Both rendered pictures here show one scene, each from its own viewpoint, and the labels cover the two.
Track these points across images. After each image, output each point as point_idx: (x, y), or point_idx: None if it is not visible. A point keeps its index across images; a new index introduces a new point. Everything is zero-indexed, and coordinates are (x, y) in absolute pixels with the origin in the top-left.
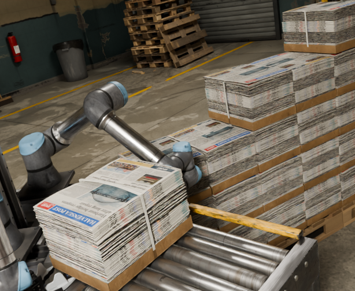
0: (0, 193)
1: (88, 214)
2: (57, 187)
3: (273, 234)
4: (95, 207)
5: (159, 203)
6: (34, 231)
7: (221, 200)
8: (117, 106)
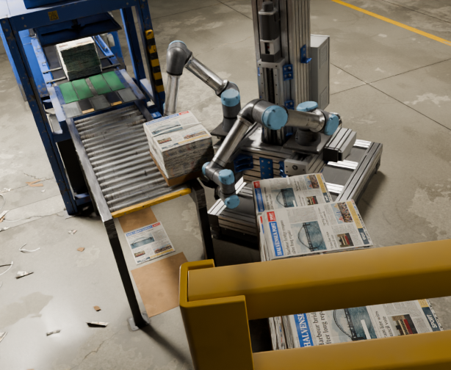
0: (229, 103)
1: (156, 122)
2: (292, 144)
3: None
4: (159, 124)
5: (157, 152)
6: None
7: (261, 260)
8: (257, 121)
